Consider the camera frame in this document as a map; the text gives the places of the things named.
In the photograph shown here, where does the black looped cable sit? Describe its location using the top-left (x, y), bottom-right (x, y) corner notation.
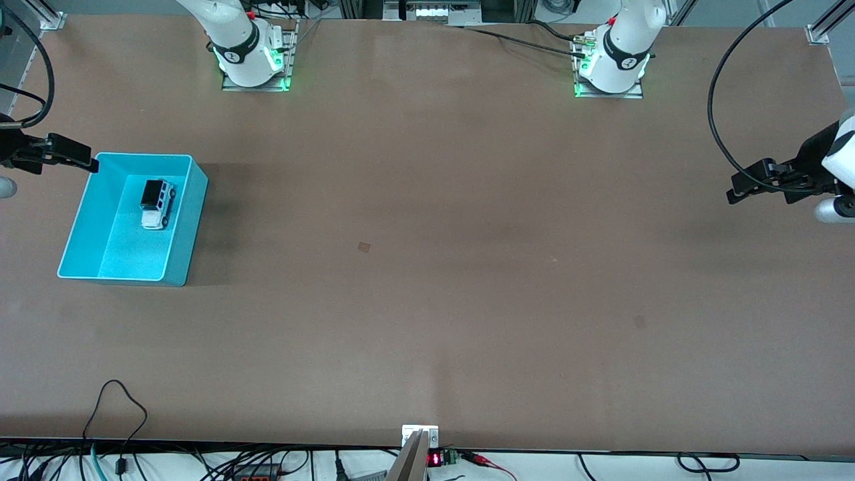
top-left (676, 452), bottom-right (741, 474)

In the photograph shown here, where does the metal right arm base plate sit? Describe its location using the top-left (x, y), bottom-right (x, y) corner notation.
top-left (222, 19), bottom-right (299, 93)

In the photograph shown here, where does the red clip wire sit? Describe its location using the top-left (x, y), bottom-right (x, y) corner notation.
top-left (460, 450), bottom-right (518, 481)

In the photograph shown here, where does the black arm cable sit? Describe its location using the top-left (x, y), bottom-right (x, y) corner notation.
top-left (0, 3), bottom-right (55, 129)
top-left (707, 0), bottom-right (842, 196)

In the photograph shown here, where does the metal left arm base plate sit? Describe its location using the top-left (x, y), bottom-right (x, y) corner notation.
top-left (573, 27), bottom-right (645, 101)

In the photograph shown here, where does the turquoise plastic bin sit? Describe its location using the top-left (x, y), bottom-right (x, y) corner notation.
top-left (57, 152), bottom-right (209, 288)

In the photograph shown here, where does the white ventilated control box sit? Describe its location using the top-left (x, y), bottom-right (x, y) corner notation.
top-left (384, 0), bottom-right (483, 22)

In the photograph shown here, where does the short black table cable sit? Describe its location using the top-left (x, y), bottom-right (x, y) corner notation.
top-left (526, 19), bottom-right (580, 43)

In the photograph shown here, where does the white jeep toy black roof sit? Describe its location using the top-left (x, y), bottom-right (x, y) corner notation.
top-left (139, 178), bottom-right (178, 231)

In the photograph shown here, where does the white metal bracket plate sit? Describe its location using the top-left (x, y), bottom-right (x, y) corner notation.
top-left (401, 424), bottom-right (440, 448)

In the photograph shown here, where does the grey metal mounting bar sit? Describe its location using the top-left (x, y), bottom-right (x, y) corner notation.
top-left (384, 430), bottom-right (430, 481)

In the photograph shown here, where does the thin black cable with switch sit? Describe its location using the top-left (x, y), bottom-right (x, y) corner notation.
top-left (81, 379), bottom-right (149, 476)

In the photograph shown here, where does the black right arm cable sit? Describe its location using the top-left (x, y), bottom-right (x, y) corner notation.
top-left (0, 3), bottom-right (55, 129)

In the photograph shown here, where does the long black table cable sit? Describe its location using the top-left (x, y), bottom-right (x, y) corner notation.
top-left (449, 24), bottom-right (590, 61)

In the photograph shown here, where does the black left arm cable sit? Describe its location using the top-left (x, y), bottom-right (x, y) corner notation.
top-left (707, 0), bottom-right (842, 196)

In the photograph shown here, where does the grey metal side panel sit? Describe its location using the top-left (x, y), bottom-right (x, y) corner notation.
top-left (0, 13), bottom-right (42, 118)

